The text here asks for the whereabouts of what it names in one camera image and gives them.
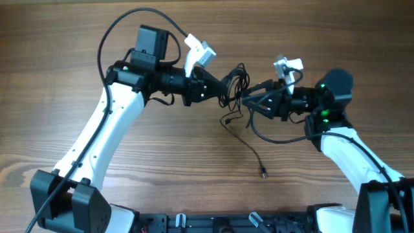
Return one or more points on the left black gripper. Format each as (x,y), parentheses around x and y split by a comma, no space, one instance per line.
(195,91)

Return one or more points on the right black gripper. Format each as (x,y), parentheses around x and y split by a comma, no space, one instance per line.
(277,102)

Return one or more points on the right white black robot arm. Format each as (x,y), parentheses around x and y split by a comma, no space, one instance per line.
(385,196)

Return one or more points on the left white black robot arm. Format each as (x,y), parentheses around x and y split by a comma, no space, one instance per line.
(69,198)

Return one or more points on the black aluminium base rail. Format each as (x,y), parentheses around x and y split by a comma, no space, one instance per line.
(253,222)

